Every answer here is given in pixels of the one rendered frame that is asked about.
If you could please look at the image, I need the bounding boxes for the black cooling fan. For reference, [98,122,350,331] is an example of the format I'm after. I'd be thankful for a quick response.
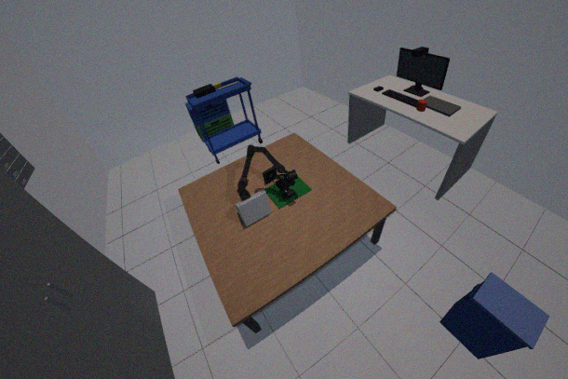
[263,166,277,184]

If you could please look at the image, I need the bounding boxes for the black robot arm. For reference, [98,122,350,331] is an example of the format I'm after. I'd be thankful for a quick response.
[237,144,298,201]

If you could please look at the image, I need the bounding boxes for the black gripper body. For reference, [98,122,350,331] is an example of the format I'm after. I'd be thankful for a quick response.
[275,180,295,197]

